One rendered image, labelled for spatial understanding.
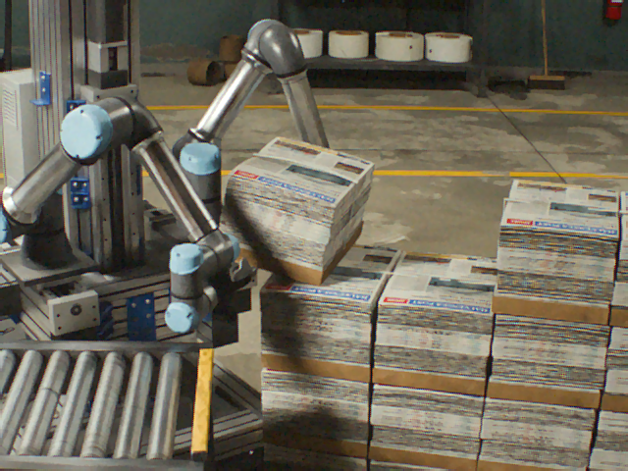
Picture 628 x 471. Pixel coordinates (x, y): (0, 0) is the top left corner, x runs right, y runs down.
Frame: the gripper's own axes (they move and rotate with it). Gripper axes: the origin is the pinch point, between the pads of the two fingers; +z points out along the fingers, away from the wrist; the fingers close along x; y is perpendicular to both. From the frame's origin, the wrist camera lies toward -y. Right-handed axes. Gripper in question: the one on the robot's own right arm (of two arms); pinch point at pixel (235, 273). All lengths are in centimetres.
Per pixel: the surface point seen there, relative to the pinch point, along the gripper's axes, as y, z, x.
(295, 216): 13.5, -0.4, -19.4
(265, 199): 18.6, -0.7, -12.6
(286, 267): 0.9, -1.1, -14.3
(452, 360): -26, -4, -53
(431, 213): -81, 300, 23
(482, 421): -44, -4, -58
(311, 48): -14, 570, 165
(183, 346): -3.3, -37.5, -0.8
